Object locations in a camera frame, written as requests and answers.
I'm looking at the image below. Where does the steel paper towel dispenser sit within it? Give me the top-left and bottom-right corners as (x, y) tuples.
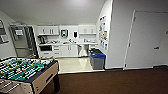
(60, 28), (69, 39)

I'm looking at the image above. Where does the white wall board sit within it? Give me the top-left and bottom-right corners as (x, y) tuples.
(0, 33), (10, 44)

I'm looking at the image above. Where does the white drawer stack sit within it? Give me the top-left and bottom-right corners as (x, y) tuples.
(89, 43), (99, 50)
(52, 45), (62, 58)

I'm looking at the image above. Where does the stainless steel dishwasher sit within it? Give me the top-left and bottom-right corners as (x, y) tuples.
(77, 44), (90, 58)

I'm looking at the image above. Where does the black microwave oven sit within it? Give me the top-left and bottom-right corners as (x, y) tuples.
(39, 45), (54, 52)

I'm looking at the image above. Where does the white double-door sink cabinet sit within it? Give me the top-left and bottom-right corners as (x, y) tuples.
(60, 44), (79, 58)

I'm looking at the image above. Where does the white door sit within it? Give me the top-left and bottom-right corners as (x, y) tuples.
(124, 9), (168, 70)

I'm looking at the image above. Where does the stainless steel refrigerator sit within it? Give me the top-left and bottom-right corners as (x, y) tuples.
(9, 24), (38, 60)

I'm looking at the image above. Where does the green foosball table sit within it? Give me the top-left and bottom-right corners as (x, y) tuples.
(0, 55), (62, 94)

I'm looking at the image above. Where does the white wide drawer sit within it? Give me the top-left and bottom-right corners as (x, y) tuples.
(39, 51), (54, 59)

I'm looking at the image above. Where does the black-lid trash bin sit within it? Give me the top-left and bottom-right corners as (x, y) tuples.
(89, 47), (100, 52)

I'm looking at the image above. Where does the grey wall frame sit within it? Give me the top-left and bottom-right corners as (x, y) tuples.
(0, 19), (5, 30)

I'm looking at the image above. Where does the blue recycling bin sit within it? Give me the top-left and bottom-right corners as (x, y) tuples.
(91, 52), (107, 71)

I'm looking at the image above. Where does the white paper notice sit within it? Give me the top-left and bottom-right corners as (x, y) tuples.
(14, 29), (24, 37)

